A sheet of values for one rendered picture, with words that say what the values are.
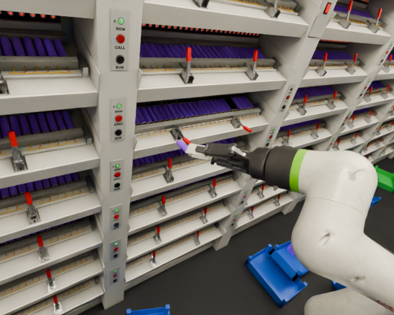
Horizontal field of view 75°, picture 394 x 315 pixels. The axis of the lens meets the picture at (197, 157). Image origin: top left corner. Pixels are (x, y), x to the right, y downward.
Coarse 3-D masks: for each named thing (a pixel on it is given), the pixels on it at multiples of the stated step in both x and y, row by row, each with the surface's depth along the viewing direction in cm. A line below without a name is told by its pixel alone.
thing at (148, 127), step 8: (224, 112) 97; (232, 112) 99; (240, 112) 101; (248, 112) 103; (256, 112) 107; (176, 120) 86; (184, 120) 87; (192, 120) 88; (200, 120) 90; (208, 120) 93; (216, 120) 96; (136, 128) 77; (144, 128) 78; (152, 128) 80; (160, 128) 82; (168, 128) 84; (192, 128) 88; (144, 136) 79
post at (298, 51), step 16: (320, 0) 82; (336, 0) 86; (288, 48) 94; (304, 48) 92; (304, 64) 97; (288, 80) 98; (272, 96) 104; (256, 144) 116; (272, 144) 121; (240, 192) 132; (240, 208) 144; (224, 224) 150; (224, 240) 159
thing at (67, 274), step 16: (80, 256) 101; (96, 256) 102; (48, 272) 90; (64, 272) 98; (80, 272) 100; (96, 272) 102; (0, 288) 87; (16, 288) 90; (32, 288) 92; (48, 288) 93; (64, 288) 96; (0, 304) 86; (16, 304) 88
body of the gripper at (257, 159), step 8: (248, 152) 58; (256, 152) 57; (264, 152) 56; (240, 160) 60; (248, 160) 58; (256, 160) 56; (264, 160) 55; (248, 168) 62; (256, 168) 56; (264, 168) 56; (256, 176) 57; (264, 176) 56
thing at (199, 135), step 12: (252, 96) 112; (264, 108) 108; (240, 120) 102; (252, 120) 105; (264, 120) 108; (168, 132) 84; (192, 132) 88; (204, 132) 91; (216, 132) 93; (228, 132) 96; (240, 132) 102; (252, 132) 108; (144, 144) 78; (156, 144) 80; (168, 144) 82; (144, 156) 81
